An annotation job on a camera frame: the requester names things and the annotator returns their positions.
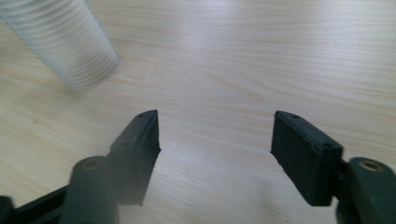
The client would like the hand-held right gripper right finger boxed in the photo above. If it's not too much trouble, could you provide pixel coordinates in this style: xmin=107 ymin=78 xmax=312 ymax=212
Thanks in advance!
xmin=270 ymin=110 xmax=345 ymax=207

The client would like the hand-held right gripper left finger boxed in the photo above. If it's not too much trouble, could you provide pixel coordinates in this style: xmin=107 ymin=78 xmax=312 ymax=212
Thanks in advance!
xmin=108 ymin=109 xmax=162 ymax=207

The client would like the stack of clear plastic cups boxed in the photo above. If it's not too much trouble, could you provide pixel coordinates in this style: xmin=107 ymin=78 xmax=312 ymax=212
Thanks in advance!
xmin=0 ymin=0 xmax=120 ymax=91

